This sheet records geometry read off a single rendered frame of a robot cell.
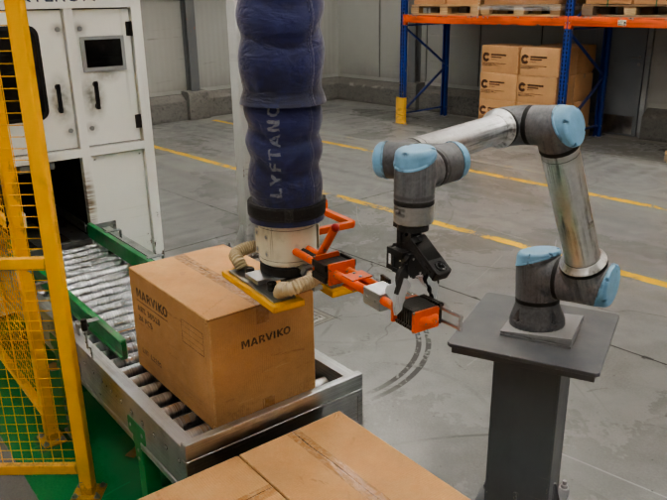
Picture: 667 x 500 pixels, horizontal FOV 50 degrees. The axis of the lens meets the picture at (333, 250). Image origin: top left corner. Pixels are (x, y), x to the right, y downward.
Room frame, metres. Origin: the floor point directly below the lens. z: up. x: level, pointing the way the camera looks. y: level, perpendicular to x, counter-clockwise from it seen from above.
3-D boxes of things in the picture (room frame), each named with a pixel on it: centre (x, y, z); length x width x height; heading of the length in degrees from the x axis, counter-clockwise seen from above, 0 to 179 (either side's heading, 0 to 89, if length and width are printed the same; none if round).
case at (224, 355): (2.35, 0.41, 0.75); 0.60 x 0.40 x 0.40; 38
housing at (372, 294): (1.62, -0.12, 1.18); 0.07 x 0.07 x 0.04; 32
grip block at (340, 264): (1.80, 0.00, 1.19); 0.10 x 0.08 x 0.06; 122
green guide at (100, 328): (3.10, 1.33, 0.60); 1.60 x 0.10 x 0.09; 38
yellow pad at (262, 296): (1.96, 0.21, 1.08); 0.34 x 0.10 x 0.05; 32
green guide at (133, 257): (3.43, 0.91, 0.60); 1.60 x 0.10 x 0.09; 38
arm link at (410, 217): (1.53, -0.18, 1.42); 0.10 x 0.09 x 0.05; 122
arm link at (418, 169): (1.53, -0.18, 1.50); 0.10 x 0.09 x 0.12; 139
